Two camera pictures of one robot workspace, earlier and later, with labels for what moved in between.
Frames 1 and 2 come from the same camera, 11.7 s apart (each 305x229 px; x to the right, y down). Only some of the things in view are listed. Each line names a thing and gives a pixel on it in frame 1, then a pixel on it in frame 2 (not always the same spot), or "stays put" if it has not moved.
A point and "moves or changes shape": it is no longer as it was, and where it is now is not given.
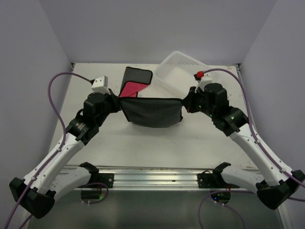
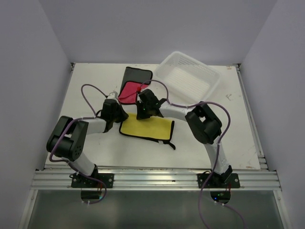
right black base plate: x=209 y=181 stays put
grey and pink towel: x=135 y=80 stays put
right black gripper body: x=197 y=102 to x=144 y=112
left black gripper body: x=110 y=106 to x=118 y=116
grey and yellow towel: x=152 y=112 moves or changes shape
